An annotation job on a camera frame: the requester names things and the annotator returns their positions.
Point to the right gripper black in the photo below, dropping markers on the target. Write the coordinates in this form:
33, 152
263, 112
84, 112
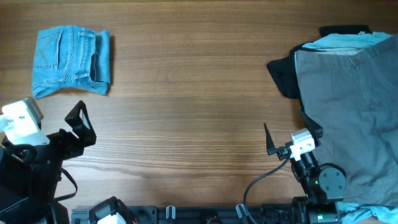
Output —
282, 151

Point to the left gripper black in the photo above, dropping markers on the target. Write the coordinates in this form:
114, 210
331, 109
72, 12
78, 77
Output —
74, 148

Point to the light blue denim jeans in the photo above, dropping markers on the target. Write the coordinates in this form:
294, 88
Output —
71, 57

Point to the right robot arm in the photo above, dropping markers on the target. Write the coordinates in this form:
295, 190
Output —
323, 184

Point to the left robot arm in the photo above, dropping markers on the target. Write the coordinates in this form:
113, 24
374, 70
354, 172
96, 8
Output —
31, 162

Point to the black garment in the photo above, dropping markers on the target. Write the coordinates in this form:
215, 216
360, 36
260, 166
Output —
283, 71

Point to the grey trousers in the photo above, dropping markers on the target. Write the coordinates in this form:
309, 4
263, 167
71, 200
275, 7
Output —
357, 118

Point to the light blue shirt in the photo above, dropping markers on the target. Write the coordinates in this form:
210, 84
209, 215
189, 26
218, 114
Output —
351, 40

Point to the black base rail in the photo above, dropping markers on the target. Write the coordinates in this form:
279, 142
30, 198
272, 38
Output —
211, 214

